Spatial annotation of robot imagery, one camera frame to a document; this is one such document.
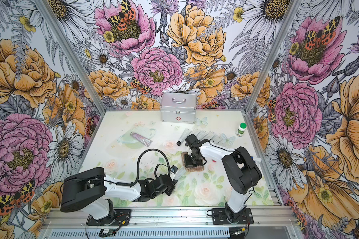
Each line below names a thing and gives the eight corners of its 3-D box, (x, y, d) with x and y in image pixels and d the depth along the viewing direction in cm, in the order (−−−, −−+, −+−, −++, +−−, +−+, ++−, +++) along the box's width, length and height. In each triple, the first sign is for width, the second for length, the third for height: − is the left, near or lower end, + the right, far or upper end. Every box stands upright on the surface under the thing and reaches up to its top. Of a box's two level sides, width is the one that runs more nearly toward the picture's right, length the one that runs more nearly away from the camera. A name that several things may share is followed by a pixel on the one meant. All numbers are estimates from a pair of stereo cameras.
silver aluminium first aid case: (162, 123, 116) (159, 108, 104) (164, 107, 128) (162, 92, 116) (196, 123, 116) (197, 108, 104) (195, 107, 128) (196, 92, 116)
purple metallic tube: (129, 137, 108) (128, 135, 106) (133, 133, 111) (132, 130, 109) (147, 147, 103) (146, 144, 101) (151, 142, 106) (151, 140, 103)
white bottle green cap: (236, 137, 108) (240, 128, 101) (234, 131, 112) (238, 122, 105) (243, 137, 108) (247, 128, 101) (241, 131, 112) (245, 122, 105)
